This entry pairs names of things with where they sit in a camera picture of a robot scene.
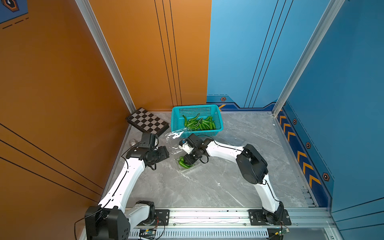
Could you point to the teal plastic basket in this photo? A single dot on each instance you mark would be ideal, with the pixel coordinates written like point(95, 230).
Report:
point(180, 116)

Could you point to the left circuit board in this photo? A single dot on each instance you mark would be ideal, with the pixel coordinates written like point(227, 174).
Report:
point(147, 234)

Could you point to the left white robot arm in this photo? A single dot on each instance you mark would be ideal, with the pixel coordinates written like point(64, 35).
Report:
point(109, 220)

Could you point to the clear pepper container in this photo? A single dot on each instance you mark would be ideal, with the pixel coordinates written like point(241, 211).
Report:
point(184, 163)
point(222, 142)

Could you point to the right aluminium frame post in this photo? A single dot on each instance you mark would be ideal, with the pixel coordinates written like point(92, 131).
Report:
point(316, 38)

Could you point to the aluminium frame post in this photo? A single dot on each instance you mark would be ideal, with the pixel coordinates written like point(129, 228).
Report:
point(316, 38)
point(99, 38)

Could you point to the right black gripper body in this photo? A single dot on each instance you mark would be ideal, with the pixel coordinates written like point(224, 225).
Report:
point(192, 156)

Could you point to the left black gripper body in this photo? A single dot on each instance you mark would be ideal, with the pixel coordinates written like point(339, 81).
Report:
point(159, 154)

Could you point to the black white checkerboard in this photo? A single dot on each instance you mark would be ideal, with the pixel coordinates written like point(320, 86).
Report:
point(147, 122)

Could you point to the green pepper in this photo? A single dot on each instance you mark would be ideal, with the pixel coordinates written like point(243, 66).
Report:
point(207, 124)
point(193, 119)

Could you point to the left aluminium frame post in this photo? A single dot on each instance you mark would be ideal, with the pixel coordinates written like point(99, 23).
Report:
point(99, 38)

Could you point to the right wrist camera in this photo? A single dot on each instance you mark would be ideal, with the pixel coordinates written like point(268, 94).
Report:
point(185, 146)

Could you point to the right circuit board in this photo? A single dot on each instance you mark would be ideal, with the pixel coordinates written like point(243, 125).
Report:
point(282, 232)

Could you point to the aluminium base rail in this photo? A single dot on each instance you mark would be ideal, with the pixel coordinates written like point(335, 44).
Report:
point(241, 224)

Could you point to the circuit board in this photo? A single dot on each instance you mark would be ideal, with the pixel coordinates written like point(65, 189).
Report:
point(282, 232)
point(147, 234)

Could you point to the clear pepper container front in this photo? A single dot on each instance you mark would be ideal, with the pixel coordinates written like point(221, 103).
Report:
point(184, 163)

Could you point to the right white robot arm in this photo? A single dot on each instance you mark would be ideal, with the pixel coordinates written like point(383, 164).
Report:
point(252, 165)

